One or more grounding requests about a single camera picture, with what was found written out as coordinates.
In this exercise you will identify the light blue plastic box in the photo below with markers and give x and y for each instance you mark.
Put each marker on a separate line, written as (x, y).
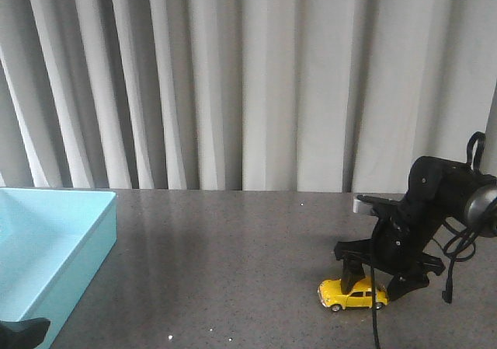
(52, 244)

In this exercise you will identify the yellow toy beetle car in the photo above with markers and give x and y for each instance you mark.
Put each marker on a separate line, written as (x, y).
(360, 296)

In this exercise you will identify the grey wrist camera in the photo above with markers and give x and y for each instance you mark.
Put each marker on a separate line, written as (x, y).
(364, 204)

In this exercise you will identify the grey pleated curtain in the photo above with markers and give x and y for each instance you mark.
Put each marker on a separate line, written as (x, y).
(308, 95)

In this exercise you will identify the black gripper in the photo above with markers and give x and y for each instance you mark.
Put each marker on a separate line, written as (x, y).
(397, 244)

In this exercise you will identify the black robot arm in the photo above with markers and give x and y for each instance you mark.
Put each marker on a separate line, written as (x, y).
(438, 189)

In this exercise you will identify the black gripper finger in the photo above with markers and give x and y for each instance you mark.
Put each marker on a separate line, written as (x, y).
(24, 334)

